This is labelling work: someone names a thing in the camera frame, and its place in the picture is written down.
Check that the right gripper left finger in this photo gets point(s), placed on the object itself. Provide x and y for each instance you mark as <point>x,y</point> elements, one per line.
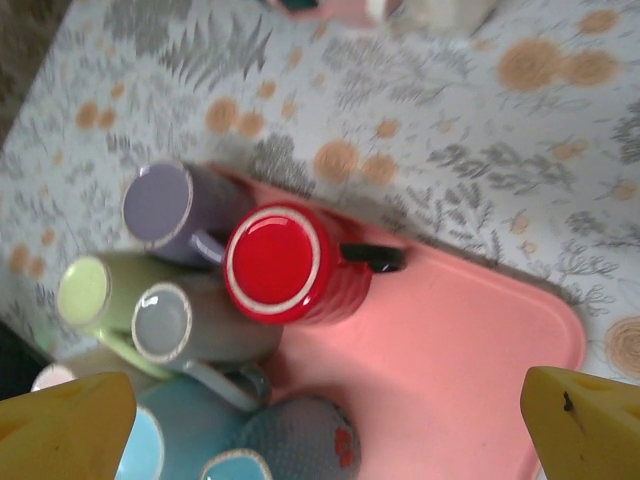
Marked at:
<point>60,435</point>

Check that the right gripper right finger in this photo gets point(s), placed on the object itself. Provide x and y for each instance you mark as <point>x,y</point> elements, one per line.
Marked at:
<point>590,435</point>

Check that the light pink smooth mug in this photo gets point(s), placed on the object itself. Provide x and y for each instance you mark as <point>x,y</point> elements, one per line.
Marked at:
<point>50,377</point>

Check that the light green mug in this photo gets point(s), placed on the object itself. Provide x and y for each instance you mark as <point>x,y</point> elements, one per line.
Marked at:
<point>82,292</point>

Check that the light blue mug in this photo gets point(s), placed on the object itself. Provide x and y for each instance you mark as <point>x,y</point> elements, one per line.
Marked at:
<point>190,425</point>

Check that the grey mug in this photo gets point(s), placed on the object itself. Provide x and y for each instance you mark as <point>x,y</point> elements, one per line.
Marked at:
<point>160,320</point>

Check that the purple mug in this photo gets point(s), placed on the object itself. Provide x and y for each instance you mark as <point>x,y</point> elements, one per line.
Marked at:
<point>157,205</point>

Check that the teal dotted mug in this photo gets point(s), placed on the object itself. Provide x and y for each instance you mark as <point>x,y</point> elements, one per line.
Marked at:
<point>300,430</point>

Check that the white faceted mug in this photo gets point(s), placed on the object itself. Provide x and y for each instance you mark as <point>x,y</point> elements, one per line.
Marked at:
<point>440,15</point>

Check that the pink faceted mug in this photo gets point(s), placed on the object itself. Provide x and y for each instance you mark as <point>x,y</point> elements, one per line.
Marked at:
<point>345,7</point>

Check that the dark teal mug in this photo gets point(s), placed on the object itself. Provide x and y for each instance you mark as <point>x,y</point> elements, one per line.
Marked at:
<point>300,3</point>

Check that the pink plastic tray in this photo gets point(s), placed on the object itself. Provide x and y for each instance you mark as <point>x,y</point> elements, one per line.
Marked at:
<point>450,350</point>

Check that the floral patterned tablecloth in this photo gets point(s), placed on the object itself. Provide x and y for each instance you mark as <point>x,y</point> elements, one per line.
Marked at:
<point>400,125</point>

